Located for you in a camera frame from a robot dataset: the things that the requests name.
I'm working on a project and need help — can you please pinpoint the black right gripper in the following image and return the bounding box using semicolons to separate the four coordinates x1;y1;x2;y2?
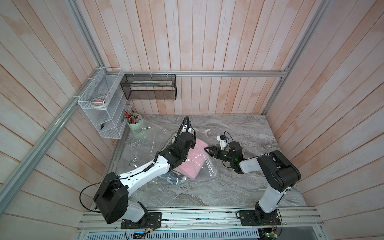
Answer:
204;147;235;164

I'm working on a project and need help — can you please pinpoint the pink blanket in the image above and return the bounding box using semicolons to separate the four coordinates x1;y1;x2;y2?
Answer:
175;139;209;180

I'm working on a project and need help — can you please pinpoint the clear plastic vacuum bag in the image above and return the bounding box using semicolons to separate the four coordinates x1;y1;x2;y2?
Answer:
116;122;222;208

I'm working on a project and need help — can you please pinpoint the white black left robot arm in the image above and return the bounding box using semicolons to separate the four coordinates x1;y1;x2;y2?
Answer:
94;132;196;224

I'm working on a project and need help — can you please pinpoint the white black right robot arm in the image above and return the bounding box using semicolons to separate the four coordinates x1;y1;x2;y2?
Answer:
204;142;301;226

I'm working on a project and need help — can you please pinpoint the teal blue folded cloth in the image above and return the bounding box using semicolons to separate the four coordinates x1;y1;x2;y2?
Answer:
160;171;188;186

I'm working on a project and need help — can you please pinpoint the green pen holder cup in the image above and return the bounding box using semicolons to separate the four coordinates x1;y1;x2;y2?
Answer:
126;114;144;134

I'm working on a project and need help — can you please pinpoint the white tape roll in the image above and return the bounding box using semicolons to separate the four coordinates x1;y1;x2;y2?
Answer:
90;98;109;109

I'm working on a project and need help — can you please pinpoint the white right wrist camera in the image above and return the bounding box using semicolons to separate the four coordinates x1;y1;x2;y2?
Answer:
217;135;229;150

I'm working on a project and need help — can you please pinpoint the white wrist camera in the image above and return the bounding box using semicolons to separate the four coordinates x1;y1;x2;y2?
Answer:
217;135;229;150
182;125;195;135

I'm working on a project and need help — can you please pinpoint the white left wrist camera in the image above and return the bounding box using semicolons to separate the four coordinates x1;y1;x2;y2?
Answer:
182;125;195;135

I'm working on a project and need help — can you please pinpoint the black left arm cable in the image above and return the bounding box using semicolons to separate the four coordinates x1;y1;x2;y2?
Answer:
79;178;121;214

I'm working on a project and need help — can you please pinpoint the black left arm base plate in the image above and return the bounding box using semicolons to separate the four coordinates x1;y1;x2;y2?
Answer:
121;212;162;230

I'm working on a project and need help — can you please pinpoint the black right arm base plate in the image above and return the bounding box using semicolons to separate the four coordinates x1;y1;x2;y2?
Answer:
236;210;282;227

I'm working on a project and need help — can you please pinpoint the black mesh wall basket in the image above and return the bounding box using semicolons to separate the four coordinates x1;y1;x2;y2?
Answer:
120;74;178;101

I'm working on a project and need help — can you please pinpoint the white wire shelf rack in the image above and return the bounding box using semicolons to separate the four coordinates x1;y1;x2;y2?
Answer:
78;68;127;139

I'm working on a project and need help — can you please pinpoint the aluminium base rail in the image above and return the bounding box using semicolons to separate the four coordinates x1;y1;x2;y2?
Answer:
77;207;325;233

